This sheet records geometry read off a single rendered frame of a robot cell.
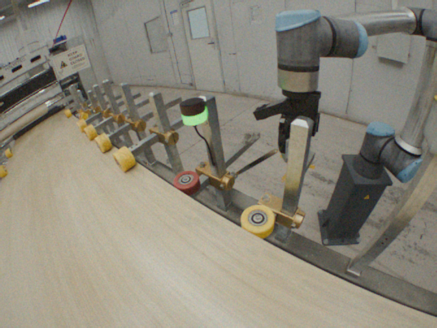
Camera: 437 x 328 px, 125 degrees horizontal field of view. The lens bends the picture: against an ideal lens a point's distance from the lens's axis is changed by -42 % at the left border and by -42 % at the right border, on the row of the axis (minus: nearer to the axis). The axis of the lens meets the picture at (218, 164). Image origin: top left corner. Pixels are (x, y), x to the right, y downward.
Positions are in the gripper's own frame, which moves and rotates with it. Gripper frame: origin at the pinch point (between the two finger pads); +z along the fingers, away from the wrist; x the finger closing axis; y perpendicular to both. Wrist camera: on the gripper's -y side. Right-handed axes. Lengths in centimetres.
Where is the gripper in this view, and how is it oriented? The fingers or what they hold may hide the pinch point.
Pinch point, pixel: (285, 157)
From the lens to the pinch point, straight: 55.0
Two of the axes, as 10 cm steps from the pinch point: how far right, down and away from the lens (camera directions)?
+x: 6.3, -5.5, 5.5
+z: 1.4, 7.7, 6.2
